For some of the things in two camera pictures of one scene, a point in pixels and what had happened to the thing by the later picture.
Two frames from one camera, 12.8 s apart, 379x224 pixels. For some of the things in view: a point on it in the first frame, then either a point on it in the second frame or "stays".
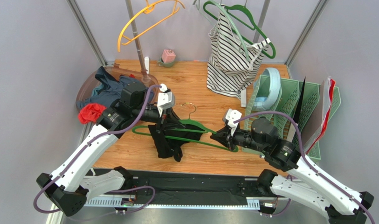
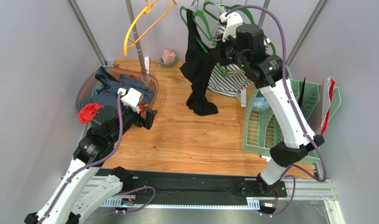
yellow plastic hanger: (176, 9) → (148, 9)
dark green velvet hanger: (234, 148) → (203, 19)
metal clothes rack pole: (145, 78) stays
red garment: (90, 113) stays
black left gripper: (169, 121) → (150, 116)
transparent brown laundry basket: (89, 85) stays
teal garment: (95, 89) stays
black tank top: (168, 148) → (199, 60)
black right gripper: (227, 136) → (222, 50)
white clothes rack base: (147, 63) stays
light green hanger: (196, 3) → (199, 25)
